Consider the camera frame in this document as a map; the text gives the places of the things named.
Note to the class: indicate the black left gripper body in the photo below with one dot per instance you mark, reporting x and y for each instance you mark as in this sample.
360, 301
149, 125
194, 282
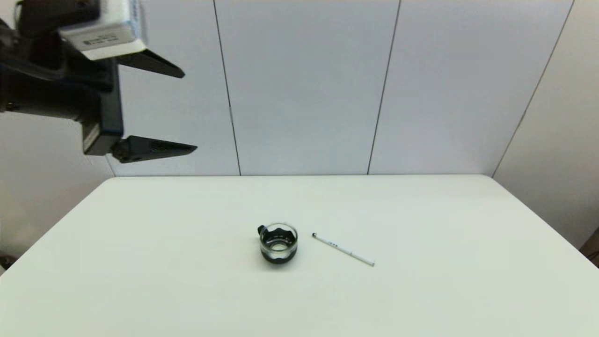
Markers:
56, 93

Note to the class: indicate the white pen with silver clip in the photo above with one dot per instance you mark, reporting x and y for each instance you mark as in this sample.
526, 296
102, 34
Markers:
344, 250

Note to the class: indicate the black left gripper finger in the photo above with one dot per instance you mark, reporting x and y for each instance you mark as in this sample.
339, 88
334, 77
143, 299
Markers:
149, 149
154, 63

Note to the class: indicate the dark object on floor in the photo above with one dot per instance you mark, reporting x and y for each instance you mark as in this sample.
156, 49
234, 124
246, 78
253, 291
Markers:
6, 262

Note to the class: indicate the brown furniture piece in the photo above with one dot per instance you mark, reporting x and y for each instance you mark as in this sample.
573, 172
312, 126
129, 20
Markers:
592, 250

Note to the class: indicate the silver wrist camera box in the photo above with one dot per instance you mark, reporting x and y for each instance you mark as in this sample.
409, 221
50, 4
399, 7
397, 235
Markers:
105, 35

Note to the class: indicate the glass cup with black sleeve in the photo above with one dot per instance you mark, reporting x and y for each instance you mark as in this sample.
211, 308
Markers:
278, 255

